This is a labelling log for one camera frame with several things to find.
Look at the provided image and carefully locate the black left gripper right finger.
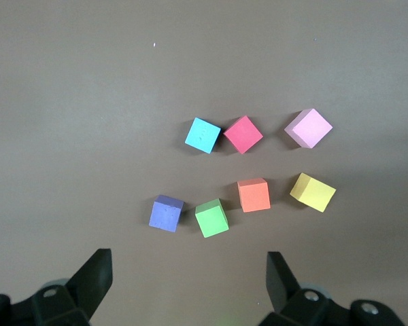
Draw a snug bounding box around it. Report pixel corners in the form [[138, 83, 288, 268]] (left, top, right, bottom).
[[258, 251, 405, 326]]

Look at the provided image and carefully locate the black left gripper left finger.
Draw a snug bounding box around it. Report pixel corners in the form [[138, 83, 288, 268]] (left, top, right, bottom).
[[0, 248, 114, 326]]

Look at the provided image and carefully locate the yellow foam cube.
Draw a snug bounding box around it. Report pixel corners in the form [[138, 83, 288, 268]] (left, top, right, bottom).
[[289, 172, 337, 214]]

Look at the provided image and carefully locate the red foam cube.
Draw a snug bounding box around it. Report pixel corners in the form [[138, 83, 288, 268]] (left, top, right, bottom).
[[223, 115, 264, 155]]

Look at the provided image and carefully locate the pink foam cube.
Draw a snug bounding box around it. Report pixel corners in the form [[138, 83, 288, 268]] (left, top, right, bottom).
[[284, 108, 334, 149]]

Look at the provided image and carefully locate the light blue foam cube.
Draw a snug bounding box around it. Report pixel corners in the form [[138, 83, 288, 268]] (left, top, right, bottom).
[[184, 117, 222, 155]]

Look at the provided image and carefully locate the orange foam cube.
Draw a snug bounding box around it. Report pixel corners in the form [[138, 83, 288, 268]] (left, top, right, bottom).
[[237, 177, 271, 213]]

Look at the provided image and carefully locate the green foam cube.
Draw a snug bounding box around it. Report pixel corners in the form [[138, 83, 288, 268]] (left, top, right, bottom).
[[194, 198, 230, 238]]

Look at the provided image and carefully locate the purple foam cube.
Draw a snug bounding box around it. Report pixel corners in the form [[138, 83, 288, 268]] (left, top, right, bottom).
[[148, 194, 185, 233]]

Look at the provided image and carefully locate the brown table cover sheet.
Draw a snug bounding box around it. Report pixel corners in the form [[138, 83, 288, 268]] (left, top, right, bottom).
[[0, 0, 408, 326]]

